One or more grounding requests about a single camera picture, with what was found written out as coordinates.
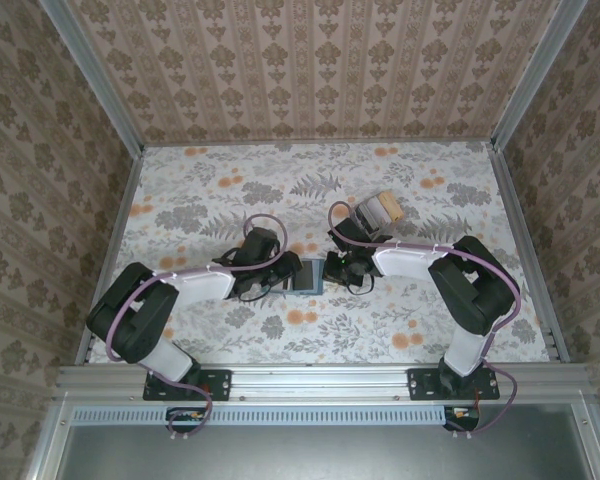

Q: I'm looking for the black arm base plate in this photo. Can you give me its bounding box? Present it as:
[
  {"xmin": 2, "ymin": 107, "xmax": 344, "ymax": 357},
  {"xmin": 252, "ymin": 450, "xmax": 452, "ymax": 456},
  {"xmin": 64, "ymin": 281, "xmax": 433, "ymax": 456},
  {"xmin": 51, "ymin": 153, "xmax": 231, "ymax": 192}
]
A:
[
  {"xmin": 407, "ymin": 368, "xmax": 501, "ymax": 402},
  {"xmin": 143, "ymin": 368, "xmax": 232, "ymax": 403}
]

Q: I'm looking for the grey slotted cable duct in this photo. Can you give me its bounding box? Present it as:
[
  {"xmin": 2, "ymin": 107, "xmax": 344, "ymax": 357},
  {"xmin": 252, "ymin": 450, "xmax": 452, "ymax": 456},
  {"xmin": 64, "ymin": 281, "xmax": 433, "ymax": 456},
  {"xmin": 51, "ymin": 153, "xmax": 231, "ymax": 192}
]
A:
[{"xmin": 72, "ymin": 405, "xmax": 455, "ymax": 427}]

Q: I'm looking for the aluminium front rail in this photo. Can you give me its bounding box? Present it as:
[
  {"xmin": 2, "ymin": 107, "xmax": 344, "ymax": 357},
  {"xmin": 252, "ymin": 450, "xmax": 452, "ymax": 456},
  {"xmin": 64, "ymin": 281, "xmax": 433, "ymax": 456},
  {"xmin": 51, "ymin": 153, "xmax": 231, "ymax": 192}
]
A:
[{"xmin": 54, "ymin": 363, "xmax": 597, "ymax": 401}]

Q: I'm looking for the aluminium frame post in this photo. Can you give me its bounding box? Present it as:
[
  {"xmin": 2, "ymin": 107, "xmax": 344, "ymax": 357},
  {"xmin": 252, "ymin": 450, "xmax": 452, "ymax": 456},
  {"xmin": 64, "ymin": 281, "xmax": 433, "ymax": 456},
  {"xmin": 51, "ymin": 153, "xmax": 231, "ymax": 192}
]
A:
[
  {"xmin": 488, "ymin": 0, "xmax": 590, "ymax": 151},
  {"xmin": 38, "ymin": 0, "xmax": 146, "ymax": 157}
]

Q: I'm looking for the aluminium table side rail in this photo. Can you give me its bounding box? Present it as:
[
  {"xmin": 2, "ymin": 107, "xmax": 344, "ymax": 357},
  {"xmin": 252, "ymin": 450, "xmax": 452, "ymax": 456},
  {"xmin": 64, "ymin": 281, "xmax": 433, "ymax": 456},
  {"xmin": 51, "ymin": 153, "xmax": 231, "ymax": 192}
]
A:
[
  {"xmin": 73, "ymin": 144, "xmax": 146, "ymax": 366},
  {"xmin": 484, "ymin": 142, "xmax": 572, "ymax": 364}
]

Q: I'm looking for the black controller board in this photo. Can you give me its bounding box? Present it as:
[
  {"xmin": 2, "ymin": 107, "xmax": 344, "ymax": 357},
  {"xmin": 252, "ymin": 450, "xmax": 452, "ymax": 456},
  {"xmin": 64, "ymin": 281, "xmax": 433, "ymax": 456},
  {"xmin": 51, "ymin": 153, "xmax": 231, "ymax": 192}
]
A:
[
  {"xmin": 443, "ymin": 405, "xmax": 482, "ymax": 434},
  {"xmin": 165, "ymin": 406, "xmax": 212, "ymax": 435}
]

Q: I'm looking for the purple camera cable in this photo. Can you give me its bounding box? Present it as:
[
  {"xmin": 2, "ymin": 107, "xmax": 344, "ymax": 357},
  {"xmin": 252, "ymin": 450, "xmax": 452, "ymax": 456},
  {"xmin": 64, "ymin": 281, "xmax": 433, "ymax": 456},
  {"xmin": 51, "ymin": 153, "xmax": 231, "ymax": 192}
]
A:
[
  {"xmin": 104, "ymin": 213, "xmax": 289, "ymax": 441},
  {"xmin": 327, "ymin": 201, "xmax": 524, "ymax": 441}
]

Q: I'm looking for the pale lilac card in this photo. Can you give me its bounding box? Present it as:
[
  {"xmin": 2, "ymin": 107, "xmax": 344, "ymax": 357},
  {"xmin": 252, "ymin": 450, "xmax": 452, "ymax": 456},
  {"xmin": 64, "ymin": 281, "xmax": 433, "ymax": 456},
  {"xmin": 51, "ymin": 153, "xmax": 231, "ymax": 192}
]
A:
[{"xmin": 363, "ymin": 195, "xmax": 391, "ymax": 226}]

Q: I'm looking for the orange card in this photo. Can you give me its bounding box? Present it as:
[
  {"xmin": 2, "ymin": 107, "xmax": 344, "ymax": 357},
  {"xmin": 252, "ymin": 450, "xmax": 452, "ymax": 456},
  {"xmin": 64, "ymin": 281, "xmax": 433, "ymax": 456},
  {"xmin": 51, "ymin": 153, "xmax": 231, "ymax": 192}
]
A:
[{"xmin": 377, "ymin": 189, "xmax": 406, "ymax": 222}]

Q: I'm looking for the teal card holder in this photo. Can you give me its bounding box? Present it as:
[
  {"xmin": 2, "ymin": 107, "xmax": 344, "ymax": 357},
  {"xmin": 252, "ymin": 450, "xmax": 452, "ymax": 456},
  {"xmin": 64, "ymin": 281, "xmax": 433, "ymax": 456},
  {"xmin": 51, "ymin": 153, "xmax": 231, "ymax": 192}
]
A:
[{"xmin": 281, "ymin": 258, "xmax": 327, "ymax": 297}]

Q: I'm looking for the grey metal panel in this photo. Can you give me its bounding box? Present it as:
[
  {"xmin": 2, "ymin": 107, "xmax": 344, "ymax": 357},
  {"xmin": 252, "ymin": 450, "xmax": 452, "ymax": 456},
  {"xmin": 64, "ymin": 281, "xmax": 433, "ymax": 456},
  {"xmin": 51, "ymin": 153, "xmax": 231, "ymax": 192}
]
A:
[{"xmin": 54, "ymin": 424, "xmax": 596, "ymax": 480}]

